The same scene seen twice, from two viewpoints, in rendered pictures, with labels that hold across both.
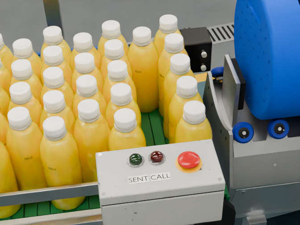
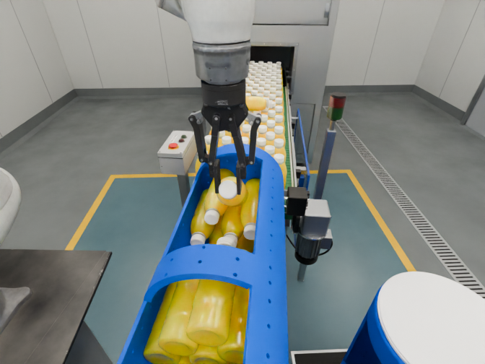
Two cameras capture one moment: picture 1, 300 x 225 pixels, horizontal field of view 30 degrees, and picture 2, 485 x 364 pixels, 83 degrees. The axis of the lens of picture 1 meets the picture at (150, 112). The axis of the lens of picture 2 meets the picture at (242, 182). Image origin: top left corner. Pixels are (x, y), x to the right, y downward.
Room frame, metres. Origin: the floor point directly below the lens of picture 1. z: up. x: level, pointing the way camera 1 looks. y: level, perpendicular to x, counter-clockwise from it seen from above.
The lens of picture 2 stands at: (1.09, -0.94, 1.63)
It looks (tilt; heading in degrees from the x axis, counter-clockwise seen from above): 36 degrees down; 103
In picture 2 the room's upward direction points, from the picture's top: straight up
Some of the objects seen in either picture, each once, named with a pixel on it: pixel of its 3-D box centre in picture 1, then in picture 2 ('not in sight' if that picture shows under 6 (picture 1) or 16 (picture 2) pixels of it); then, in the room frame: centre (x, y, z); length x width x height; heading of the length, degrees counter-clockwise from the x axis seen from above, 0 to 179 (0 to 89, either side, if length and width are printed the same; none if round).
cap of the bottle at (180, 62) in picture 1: (180, 63); not in sight; (0.89, -0.06, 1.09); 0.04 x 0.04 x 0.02
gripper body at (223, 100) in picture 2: not in sight; (224, 105); (0.96, -0.48, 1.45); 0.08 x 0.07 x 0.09; 6
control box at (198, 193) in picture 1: (158, 186); (178, 151); (0.61, -0.01, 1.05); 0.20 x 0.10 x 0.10; 96
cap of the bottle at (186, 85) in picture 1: (186, 86); not in sight; (0.82, -0.07, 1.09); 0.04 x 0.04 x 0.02
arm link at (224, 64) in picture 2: not in sight; (222, 60); (0.96, -0.48, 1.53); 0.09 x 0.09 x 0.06
